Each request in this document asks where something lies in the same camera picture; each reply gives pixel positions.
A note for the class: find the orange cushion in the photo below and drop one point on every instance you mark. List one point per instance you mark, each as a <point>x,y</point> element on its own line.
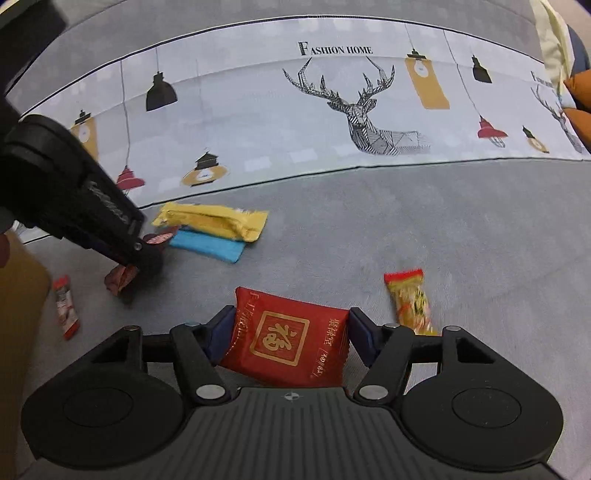
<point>579,122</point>
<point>579,87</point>

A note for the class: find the yellow snack packet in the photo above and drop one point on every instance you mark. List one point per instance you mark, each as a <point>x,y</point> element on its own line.
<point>217,219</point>

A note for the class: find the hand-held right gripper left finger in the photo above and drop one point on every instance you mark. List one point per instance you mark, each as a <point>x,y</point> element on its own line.
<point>219,337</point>

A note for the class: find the grey checked quilt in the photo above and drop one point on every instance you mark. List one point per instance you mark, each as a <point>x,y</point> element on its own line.
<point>277,14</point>

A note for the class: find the red square snack packet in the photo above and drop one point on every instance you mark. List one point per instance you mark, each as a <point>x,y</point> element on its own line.
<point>281,341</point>

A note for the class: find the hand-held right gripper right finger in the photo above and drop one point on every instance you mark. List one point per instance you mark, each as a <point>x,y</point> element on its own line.
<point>362,337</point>

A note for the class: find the dark red wrapped candy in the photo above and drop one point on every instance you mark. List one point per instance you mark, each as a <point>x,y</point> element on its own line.
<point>159,237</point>

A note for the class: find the blue snack packet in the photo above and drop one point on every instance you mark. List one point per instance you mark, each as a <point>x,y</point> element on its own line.
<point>207,247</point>

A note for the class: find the yellow rice cracker packet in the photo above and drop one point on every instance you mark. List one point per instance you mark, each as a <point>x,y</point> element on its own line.
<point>411,300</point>

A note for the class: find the brown red candy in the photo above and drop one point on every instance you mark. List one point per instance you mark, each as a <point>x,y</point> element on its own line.
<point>117,282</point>

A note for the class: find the red white snack stick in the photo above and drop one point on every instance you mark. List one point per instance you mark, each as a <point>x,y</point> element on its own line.
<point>67,309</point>

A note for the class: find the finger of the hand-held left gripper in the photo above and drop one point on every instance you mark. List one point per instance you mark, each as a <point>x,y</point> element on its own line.
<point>138,256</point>

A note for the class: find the deer print bed sheet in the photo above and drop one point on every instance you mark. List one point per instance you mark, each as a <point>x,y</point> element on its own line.
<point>277,129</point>

